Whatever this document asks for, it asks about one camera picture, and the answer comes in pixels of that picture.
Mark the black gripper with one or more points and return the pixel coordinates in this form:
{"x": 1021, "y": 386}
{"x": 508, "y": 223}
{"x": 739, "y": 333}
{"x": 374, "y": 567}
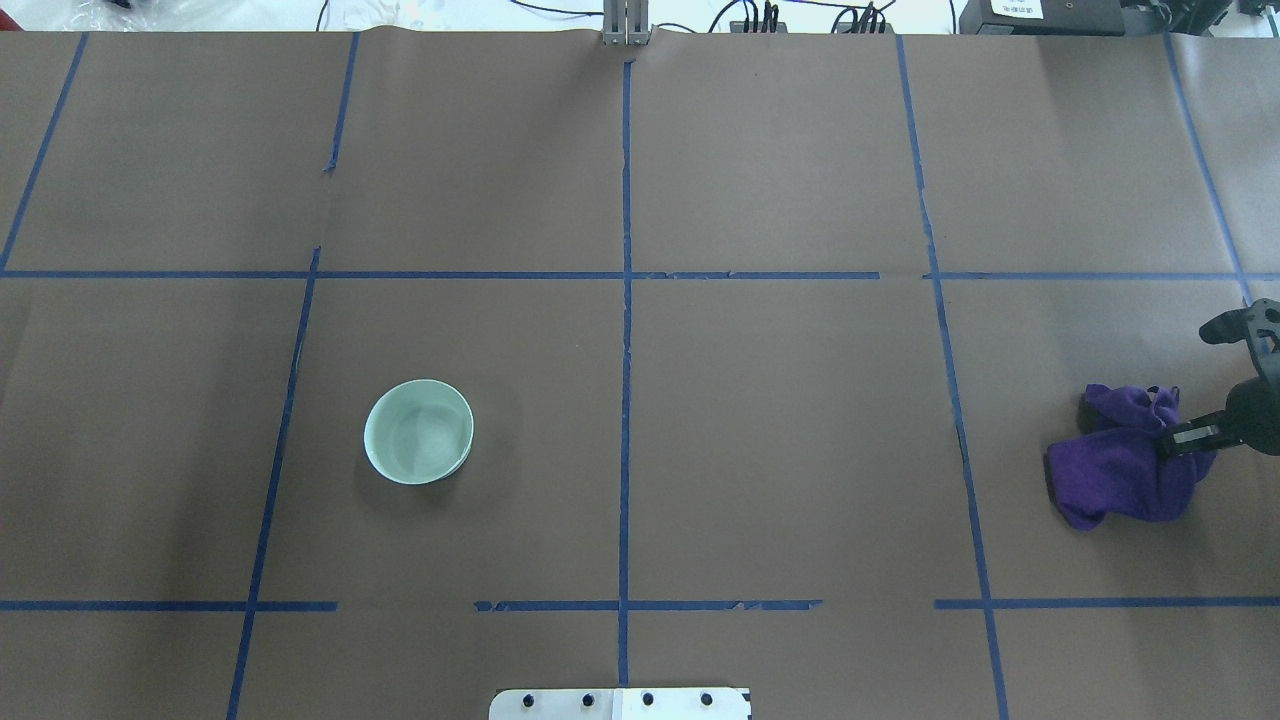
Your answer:
{"x": 1257, "y": 411}

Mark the purple microfiber cloth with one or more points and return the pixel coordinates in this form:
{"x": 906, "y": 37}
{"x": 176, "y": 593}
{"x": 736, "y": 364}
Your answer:
{"x": 1115, "y": 467}

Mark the black computer box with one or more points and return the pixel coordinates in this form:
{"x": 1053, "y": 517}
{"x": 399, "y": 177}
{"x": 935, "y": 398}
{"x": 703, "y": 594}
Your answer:
{"x": 1056, "y": 18}

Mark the mint green bowl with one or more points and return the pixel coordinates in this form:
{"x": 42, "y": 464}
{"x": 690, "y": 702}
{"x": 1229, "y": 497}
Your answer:
{"x": 419, "y": 432}

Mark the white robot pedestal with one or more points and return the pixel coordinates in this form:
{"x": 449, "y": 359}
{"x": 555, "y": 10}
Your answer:
{"x": 623, "y": 703}

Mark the aluminium frame post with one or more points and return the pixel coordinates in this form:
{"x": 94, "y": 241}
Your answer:
{"x": 626, "y": 23}

